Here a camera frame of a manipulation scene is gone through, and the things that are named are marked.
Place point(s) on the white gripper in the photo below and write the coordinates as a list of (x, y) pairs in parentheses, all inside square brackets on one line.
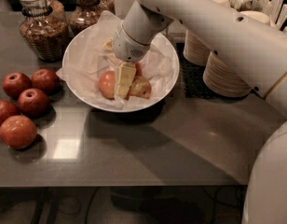
[(129, 47)]

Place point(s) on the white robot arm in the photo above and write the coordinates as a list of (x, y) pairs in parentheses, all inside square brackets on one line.
[(256, 52)]

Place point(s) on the white bowl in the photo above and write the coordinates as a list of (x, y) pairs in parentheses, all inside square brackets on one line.
[(87, 47)]

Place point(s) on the red apple back right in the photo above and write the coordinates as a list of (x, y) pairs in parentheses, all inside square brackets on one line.
[(46, 80)]

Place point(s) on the paper bowl stack back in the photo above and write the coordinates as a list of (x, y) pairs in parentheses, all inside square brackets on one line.
[(194, 50)]

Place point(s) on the paper bowl stack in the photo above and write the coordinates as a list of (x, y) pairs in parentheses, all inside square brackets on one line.
[(194, 50), (219, 78)]

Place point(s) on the red apple middle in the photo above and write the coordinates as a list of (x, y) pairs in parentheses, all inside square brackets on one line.
[(33, 103)]

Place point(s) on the paper bowl stack front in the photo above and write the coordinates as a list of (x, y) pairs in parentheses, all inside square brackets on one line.
[(219, 78)]

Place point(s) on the red apple back left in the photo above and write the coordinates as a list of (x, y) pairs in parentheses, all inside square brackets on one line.
[(15, 83)]

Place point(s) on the red apple front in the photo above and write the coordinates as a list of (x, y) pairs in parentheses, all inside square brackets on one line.
[(18, 132)]

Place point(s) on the red apple at left edge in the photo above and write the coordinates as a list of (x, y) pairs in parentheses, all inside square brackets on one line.
[(7, 109)]

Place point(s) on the white paper liner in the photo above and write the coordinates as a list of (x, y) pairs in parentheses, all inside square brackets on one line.
[(87, 66)]

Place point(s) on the glass jar with granola right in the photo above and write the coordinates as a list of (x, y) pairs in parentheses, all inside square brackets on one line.
[(87, 13)]

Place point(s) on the glass jar with granola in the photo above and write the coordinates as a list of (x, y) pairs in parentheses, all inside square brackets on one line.
[(87, 13), (45, 31)]

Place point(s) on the black mat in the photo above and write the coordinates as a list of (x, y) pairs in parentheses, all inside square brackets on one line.
[(192, 76)]

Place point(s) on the glass jar with granola left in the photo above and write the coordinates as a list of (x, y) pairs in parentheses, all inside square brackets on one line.
[(45, 31)]

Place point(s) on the white plastic cutlery bunch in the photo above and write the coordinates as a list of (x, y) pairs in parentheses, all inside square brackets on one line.
[(276, 10)]

